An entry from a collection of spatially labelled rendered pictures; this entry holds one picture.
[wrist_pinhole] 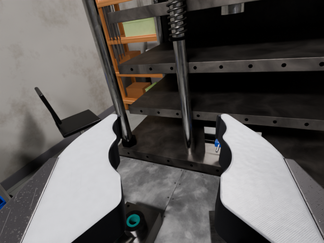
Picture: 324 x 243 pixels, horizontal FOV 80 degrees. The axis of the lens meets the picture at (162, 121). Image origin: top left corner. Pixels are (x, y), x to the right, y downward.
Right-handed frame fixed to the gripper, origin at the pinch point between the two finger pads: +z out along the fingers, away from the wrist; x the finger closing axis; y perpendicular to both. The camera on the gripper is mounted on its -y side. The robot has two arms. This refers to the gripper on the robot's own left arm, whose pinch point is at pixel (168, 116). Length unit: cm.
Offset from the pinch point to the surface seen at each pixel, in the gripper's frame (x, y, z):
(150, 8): -7, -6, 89
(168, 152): 1, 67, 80
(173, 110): 3, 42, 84
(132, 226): -12, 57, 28
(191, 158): 14, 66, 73
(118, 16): -23, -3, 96
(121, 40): -67, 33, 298
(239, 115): 34, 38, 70
